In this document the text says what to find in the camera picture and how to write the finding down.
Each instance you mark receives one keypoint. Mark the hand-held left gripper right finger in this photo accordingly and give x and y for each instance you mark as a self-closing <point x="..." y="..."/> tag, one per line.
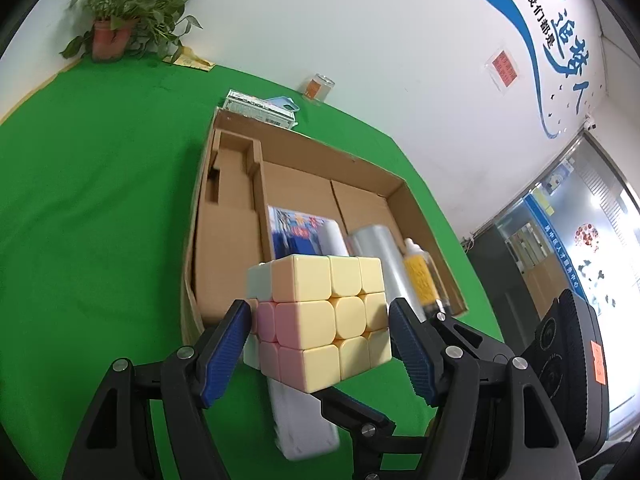
<point x="412" y="355"/>

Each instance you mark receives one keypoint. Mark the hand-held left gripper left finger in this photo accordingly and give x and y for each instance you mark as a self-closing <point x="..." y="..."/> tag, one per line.
<point x="225" y="355"/>

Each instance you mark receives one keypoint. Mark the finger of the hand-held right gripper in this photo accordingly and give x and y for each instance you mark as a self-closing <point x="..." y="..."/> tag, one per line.
<point x="475" y="337"/>
<point x="360" y="415"/>

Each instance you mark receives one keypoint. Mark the dark jar with yellow label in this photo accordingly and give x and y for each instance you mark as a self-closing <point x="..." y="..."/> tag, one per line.
<point x="422" y="280"/>

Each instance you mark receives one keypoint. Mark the yellow card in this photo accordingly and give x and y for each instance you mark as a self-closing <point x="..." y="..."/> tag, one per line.
<point x="320" y="320"/>

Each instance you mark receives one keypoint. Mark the cardboard box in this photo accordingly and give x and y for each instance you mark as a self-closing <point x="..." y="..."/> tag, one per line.
<point x="225" y="250"/>

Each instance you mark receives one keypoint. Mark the silver film roll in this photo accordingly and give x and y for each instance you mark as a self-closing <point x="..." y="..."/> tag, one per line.
<point x="380" y="255"/>

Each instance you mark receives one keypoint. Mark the colourful printed box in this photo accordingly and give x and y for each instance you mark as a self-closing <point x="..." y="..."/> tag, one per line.
<point x="300" y="230"/>

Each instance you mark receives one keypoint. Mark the white power strip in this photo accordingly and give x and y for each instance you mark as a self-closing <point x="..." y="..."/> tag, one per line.
<point x="300" y="430"/>

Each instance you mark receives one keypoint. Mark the glass door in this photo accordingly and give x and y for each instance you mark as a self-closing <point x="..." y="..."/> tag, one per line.
<point x="550" y="220"/>

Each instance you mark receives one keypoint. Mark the white flat packets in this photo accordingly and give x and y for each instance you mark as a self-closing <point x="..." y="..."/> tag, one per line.
<point x="255" y="110"/>

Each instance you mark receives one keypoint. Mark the blue flat packet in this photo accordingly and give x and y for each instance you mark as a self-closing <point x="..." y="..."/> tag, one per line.
<point x="287" y="104"/>

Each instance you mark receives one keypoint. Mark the glass jar with orange label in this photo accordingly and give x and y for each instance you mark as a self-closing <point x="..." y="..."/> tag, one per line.
<point x="317" y="88"/>

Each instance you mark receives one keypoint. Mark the yellow paper sheet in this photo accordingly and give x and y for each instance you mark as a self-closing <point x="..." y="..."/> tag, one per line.
<point x="192" y="57"/>

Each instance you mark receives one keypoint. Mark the potted plant in red pot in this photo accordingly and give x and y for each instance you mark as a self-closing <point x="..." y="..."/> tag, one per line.
<point x="107" y="40"/>

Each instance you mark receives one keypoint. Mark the wall security camera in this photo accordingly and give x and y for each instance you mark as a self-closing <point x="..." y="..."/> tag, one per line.
<point x="590" y="123"/>

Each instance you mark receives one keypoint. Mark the red wall sign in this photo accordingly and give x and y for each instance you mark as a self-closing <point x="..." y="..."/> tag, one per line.
<point x="504" y="70"/>

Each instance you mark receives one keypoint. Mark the blue wall decal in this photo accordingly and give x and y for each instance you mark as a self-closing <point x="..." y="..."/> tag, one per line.
<point x="512" y="12"/>

